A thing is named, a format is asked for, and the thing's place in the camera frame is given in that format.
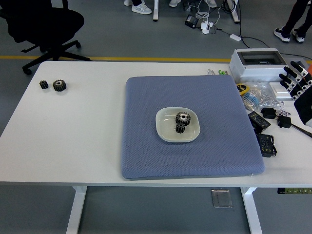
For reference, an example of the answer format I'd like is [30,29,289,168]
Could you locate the large black gear silver hub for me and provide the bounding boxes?
[175,111,191,127]
[52,79,68,93]

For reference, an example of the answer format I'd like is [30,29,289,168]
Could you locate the black power adapter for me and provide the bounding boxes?
[277,116,292,129]
[260,106,278,119]

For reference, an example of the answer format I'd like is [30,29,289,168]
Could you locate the red white thin wires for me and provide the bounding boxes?
[277,101,291,117]

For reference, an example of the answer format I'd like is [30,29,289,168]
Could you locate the black digital controller module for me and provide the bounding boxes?
[248,111,272,130]
[257,133,278,158]

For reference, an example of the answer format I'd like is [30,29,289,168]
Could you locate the black floor device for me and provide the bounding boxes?
[184,14,200,29]

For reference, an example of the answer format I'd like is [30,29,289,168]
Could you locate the white square dish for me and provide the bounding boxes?
[155,106,201,143]

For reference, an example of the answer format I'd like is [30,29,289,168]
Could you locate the metal floor plate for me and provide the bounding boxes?
[211,189,233,208]

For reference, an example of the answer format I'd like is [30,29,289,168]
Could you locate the blue-grey quilted mat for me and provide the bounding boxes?
[120,75,266,180]

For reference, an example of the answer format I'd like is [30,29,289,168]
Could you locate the yellow tape measure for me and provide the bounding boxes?
[235,82,252,96]

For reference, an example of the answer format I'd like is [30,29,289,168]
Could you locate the grey block with square hole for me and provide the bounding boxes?
[289,59,312,71]

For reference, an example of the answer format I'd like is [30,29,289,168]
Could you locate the clear bag of parts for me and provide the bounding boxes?
[240,81,285,112]

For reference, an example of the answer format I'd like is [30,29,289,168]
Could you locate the white cable bundle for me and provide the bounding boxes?
[195,0,221,25]

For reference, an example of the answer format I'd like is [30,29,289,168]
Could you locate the black office chair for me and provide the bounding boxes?
[0,0,92,75]

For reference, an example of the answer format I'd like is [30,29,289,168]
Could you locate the white table leg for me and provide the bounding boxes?
[66,186,88,234]
[240,187,263,234]

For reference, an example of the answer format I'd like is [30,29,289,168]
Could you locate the thin black bar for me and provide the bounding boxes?
[291,123,312,137]

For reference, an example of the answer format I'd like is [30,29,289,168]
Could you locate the person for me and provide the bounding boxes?
[273,0,312,44]

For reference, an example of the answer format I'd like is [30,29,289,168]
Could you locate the white switch panel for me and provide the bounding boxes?
[269,81,293,99]

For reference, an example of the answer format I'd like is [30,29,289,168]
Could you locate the white desk leg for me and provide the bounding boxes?
[226,0,239,24]
[153,0,160,22]

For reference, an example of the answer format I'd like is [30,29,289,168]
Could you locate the grey electrical enclosure box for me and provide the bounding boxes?
[229,48,291,82]

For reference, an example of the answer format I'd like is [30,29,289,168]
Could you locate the black floor cable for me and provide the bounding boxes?
[237,0,312,61]

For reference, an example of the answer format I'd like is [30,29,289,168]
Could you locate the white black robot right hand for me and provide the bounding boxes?
[279,60,312,127]

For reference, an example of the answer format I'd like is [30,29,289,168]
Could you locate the white power strip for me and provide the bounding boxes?
[200,20,215,35]

